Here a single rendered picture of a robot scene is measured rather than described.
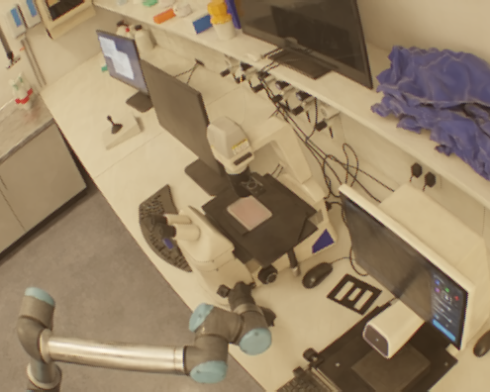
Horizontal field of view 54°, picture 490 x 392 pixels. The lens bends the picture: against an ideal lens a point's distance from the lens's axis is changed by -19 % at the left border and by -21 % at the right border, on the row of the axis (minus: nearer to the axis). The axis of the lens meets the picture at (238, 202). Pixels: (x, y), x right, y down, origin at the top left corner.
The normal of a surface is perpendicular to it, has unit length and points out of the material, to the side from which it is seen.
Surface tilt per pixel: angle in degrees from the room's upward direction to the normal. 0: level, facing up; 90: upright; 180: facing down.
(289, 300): 0
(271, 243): 0
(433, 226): 0
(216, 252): 86
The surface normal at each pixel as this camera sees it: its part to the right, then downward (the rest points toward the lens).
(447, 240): -0.28, -0.71
